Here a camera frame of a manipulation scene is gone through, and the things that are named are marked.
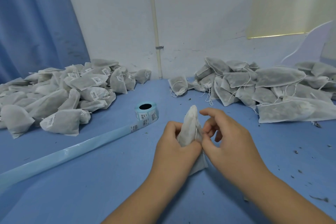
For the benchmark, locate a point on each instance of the person's right hand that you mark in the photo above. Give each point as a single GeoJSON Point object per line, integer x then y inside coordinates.
{"type": "Point", "coordinates": [236, 150]}

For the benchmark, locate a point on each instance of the person's left hand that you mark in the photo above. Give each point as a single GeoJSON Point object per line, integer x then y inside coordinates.
{"type": "Point", "coordinates": [170, 161]}

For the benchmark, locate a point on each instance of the white mesh herb bag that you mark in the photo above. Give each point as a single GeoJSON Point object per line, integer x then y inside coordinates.
{"type": "Point", "coordinates": [190, 129]}

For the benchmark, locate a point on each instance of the blue label roll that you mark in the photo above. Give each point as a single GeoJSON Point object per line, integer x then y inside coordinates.
{"type": "Point", "coordinates": [146, 111]}

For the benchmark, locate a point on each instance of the pile of unlabelled herb bags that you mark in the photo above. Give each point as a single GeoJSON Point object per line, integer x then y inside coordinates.
{"type": "Point", "coordinates": [262, 87]}

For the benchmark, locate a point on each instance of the pile of labelled herb bags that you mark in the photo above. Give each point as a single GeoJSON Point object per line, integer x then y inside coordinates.
{"type": "Point", "coordinates": [63, 95]}

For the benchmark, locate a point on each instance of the grey pipe clamp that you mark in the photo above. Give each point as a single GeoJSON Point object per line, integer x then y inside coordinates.
{"type": "Point", "coordinates": [159, 47]}

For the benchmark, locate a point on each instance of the white curved board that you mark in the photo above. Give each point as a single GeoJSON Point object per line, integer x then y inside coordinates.
{"type": "Point", "coordinates": [315, 45]}

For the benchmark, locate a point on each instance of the blue curtain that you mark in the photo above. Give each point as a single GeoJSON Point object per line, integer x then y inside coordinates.
{"type": "Point", "coordinates": [36, 19]}

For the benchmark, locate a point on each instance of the white wall pipe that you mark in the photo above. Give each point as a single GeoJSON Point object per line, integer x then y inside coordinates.
{"type": "Point", "coordinates": [155, 16]}

